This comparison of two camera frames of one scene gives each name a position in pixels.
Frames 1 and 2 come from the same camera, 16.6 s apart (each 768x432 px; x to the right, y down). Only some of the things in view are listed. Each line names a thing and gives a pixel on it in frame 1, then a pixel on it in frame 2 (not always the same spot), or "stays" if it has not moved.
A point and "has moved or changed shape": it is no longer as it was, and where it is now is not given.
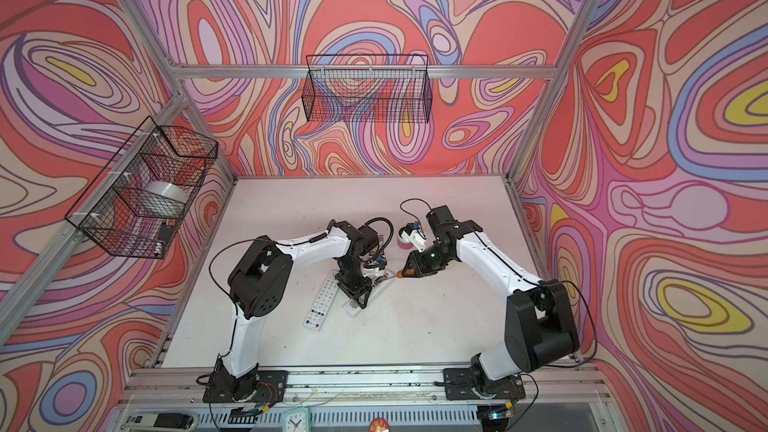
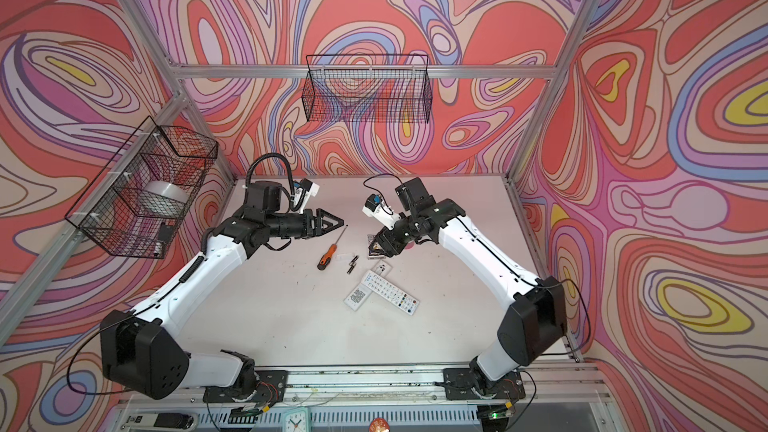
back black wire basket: (372, 88) stays
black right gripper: (417, 264) → (388, 242)
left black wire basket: (136, 205) stays
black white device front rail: (160, 420) stays
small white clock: (297, 419) stays
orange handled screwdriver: (399, 274) has moved or changed shape
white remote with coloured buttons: (322, 303) → (390, 292)
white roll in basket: (162, 199) stays
